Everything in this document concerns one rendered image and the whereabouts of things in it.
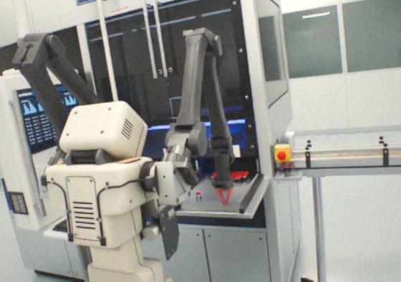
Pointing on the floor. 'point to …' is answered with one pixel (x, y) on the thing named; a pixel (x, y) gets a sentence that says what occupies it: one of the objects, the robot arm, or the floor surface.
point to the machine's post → (250, 19)
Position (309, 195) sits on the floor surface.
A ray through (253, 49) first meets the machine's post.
